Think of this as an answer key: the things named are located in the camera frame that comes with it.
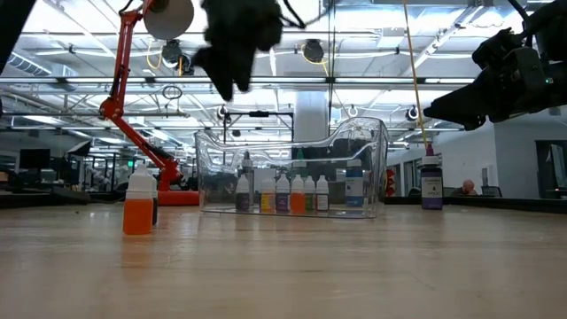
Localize black monitor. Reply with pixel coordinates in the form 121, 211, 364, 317
19, 148, 52, 170

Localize large violet food coloring bottle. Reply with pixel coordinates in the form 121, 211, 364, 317
420, 143, 445, 211

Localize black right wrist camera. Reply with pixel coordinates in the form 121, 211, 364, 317
471, 27, 526, 67

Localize yellow hanging cable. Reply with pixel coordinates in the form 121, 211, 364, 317
400, 0, 431, 152

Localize clear plastic bin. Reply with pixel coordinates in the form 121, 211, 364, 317
194, 116, 391, 221

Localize small green food coloring bottle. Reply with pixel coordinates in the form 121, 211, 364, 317
304, 175, 316, 212

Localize red desk lamp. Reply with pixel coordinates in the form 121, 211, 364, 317
99, 0, 200, 207

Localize large black food coloring bottle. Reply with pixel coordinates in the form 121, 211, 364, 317
241, 150, 256, 183

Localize small red food coloring bottle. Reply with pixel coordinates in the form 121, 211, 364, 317
315, 175, 330, 213

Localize person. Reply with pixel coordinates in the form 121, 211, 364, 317
450, 178, 480, 198

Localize red wall sign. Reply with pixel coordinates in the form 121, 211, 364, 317
384, 167, 397, 198

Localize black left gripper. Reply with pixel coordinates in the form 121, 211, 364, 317
192, 0, 284, 102

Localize small orange food coloring bottle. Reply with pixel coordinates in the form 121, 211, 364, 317
122, 163, 155, 236
290, 174, 307, 214

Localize large blue food coloring bottle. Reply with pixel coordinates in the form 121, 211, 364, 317
345, 159, 365, 208

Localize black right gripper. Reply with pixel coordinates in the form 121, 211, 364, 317
423, 48, 553, 131

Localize white building column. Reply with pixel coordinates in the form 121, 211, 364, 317
294, 90, 331, 143

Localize small purple food coloring bottle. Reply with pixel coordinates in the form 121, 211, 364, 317
275, 173, 291, 214

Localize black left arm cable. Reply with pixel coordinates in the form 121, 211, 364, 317
281, 0, 331, 30

